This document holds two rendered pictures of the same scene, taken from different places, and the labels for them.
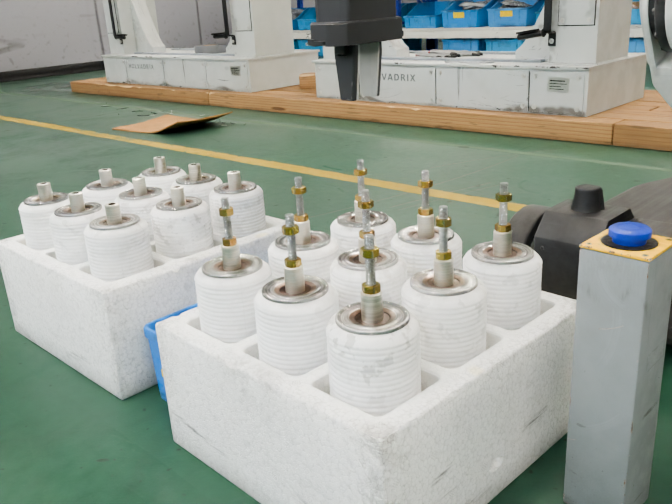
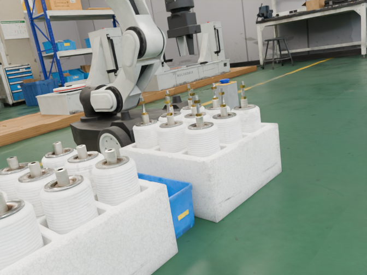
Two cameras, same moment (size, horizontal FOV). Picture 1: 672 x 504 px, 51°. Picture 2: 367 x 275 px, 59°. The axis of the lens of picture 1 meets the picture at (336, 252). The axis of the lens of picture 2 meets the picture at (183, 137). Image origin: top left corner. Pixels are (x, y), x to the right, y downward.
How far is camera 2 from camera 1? 137 cm
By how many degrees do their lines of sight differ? 87
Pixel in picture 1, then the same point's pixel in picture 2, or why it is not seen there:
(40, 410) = not seen: outside the picture
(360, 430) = (274, 125)
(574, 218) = (132, 120)
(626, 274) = (234, 87)
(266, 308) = (237, 118)
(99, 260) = (135, 181)
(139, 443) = (220, 232)
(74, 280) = (138, 201)
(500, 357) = not seen: hidden behind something
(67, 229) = (89, 189)
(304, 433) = (264, 143)
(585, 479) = not seen: hidden behind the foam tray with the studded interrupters
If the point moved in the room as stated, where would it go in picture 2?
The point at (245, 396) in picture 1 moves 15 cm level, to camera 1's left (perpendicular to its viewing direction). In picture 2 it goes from (247, 151) to (263, 168)
